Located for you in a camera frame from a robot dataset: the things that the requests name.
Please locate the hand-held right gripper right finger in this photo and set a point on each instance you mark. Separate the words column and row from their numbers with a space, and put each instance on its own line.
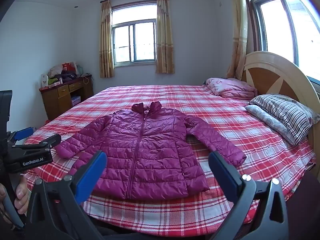
column 225, row 177

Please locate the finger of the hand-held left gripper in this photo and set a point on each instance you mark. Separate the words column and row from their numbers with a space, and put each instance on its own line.
column 23, row 133
column 47, row 141

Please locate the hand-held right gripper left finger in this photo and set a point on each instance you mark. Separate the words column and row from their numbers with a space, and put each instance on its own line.
column 91, row 177

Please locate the purple puffer jacket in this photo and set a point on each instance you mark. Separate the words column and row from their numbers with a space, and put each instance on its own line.
column 147, row 155

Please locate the dark clothes pile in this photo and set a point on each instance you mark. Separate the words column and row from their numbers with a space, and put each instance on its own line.
column 65, row 76

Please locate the person's left hand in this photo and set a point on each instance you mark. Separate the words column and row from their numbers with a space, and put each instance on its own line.
column 21, row 193

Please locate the red plaid bed sheet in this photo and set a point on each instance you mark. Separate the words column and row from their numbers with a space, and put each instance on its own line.
column 225, row 140

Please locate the wooden desk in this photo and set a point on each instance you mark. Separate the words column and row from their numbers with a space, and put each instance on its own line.
column 62, row 96

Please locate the white patterned box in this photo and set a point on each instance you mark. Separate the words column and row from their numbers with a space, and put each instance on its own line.
column 44, row 80

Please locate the pink plastic bag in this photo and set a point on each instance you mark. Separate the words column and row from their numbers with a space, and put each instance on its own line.
column 55, row 70

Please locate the grey floral pillow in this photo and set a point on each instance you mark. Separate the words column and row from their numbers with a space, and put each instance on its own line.
column 265, row 118

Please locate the red gift box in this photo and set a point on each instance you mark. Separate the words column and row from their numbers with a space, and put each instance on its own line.
column 69, row 67

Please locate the striped pillow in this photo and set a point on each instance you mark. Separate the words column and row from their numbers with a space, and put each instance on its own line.
column 285, row 115

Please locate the pink floral quilt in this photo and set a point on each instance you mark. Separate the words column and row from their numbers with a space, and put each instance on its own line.
column 230, row 88

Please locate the wooden bed headboard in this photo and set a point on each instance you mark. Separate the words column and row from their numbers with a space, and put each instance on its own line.
column 275, row 77

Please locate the yellow patterned curtain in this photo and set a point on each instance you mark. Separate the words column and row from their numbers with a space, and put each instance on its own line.
column 106, row 38
column 164, row 32

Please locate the yellow curtain beside headboard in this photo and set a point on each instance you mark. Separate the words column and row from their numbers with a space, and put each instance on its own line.
column 237, row 30

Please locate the large window beside headboard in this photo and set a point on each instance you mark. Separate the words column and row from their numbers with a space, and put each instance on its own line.
column 287, row 22

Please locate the sliding window with grey frame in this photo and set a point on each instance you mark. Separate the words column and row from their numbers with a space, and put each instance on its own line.
column 135, row 38

